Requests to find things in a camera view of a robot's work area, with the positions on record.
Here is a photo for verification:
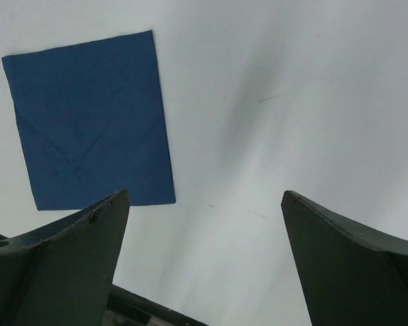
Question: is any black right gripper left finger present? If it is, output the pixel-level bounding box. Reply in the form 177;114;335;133
0;190;130;325

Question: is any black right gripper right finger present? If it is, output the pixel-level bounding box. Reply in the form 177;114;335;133
281;191;408;325

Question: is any dark blue paper napkin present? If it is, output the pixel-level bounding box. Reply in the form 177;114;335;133
2;31;176;211

